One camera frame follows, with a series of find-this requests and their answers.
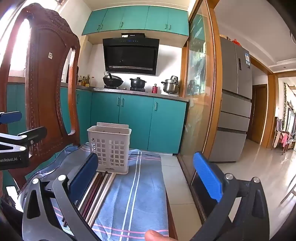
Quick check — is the white chopstick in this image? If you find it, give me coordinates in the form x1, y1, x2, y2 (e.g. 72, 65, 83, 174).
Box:
88, 173, 116, 230
77, 172, 104, 209

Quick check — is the teal wall cabinet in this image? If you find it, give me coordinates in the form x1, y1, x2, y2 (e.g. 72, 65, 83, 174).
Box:
82, 5, 190, 37

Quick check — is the stainless steel pot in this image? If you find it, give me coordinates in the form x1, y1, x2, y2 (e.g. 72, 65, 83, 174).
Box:
161, 76, 180, 94

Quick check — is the dark brown chopstick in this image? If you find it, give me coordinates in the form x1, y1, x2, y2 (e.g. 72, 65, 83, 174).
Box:
82, 173, 110, 223

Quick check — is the wooden doorway frame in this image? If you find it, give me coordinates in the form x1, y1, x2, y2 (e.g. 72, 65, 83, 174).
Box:
250, 56, 296, 149

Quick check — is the grey kitchen countertop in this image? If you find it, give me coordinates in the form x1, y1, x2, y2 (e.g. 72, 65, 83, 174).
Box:
60, 83, 189, 102

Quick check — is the white plastic utensil basket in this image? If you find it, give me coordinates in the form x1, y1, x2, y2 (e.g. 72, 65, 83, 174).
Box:
87, 122, 132, 175

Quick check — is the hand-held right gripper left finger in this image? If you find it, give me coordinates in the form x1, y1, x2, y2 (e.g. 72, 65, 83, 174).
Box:
22, 152, 102, 241

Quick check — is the black wok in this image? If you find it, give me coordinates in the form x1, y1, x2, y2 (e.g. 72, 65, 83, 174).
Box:
103, 72, 124, 88

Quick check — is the wood-framed glass sliding door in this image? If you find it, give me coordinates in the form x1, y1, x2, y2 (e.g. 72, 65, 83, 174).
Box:
178, 0, 224, 186

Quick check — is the black gas stove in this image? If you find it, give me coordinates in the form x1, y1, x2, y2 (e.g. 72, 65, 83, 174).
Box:
104, 85, 149, 93

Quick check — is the grey refrigerator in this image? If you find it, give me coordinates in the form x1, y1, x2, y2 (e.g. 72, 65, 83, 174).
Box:
209, 37, 253, 163

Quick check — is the person's right hand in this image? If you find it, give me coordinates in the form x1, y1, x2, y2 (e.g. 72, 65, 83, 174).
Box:
144, 229, 170, 241

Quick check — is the red-brown chopstick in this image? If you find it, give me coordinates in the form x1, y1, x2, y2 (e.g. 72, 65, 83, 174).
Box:
77, 173, 101, 207

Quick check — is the wooden dining chair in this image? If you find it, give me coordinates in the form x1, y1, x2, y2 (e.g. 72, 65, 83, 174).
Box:
273, 116, 296, 156

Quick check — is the carved wooden chair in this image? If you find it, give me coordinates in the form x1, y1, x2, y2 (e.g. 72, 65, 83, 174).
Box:
0, 2, 81, 192

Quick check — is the blue striped towel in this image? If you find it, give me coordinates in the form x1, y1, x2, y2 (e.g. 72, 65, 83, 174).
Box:
17, 144, 169, 241

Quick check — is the black range hood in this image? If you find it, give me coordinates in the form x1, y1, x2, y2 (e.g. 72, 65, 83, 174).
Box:
102, 33, 160, 76

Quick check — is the row of condiment bottles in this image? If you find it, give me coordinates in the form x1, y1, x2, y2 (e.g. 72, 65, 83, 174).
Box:
77, 74, 96, 88

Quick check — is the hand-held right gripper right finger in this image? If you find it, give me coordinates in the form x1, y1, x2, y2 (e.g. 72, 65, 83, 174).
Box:
190, 152, 270, 241

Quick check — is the brown wooden door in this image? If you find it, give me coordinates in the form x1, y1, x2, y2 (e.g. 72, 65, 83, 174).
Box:
246, 85, 268, 144

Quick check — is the black cooking pot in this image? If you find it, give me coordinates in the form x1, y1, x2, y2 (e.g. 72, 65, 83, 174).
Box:
129, 77, 147, 89

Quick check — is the teal base cabinet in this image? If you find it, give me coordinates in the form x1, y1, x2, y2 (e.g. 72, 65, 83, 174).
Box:
0, 83, 187, 154

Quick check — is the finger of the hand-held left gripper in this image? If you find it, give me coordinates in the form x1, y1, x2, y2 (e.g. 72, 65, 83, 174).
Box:
0, 111, 23, 125
0, 126, 48, 152

